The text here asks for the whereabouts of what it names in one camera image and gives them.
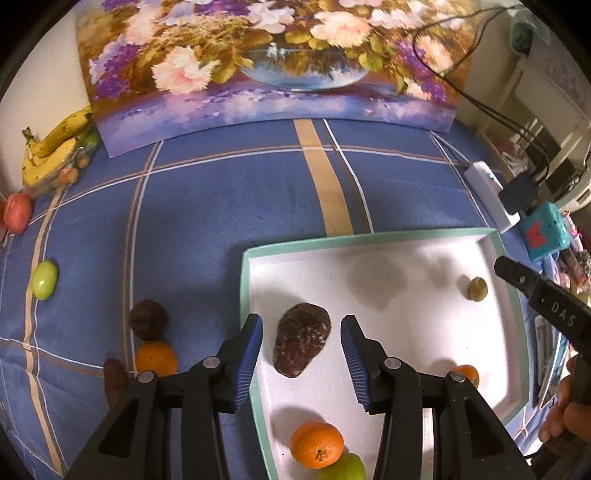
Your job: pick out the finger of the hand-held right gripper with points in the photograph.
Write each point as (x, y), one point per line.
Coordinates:
(517, 274)

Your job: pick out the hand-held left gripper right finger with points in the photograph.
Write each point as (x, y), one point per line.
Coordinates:
(353, 355)

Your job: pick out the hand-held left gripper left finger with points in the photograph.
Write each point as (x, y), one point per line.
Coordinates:
(251, 355)

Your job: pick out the white tray with teal rim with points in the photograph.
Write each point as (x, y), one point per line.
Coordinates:
(415, 332)

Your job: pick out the large orange with stem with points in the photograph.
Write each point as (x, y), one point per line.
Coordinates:
(317, 444)

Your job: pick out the small orange tangerine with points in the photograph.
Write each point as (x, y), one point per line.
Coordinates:
(154, 357)
(468, 374)

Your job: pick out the green mango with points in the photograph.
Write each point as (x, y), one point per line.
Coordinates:
(346, 468)

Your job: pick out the small green apple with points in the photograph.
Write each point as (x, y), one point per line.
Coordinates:
(45, 279)

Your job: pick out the person's right hand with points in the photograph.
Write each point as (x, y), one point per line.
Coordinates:
(561, 415)

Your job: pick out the smartphone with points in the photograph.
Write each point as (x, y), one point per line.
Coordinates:
(549, 360)

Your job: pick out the teal cube clock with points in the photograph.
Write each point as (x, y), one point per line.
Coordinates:
(542, 230)

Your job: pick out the clutter of small trinkets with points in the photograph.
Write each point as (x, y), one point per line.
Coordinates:
(577, 263)

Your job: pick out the black charger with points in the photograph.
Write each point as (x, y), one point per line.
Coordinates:
(519, 194)

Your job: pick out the white power strip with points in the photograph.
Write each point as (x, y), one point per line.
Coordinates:
(482, 177)

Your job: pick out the white chair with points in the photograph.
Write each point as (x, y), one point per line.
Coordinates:
(545, 92)

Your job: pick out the clear plastic produce container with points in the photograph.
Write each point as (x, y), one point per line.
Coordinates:
(81, 157)

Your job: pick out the red apple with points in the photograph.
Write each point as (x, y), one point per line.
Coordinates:
(18, 212)

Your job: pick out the yellow banana bunch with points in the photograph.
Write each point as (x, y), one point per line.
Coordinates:
(51, 147)

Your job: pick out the flower painting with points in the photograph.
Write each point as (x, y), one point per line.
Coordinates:
(277, 60)

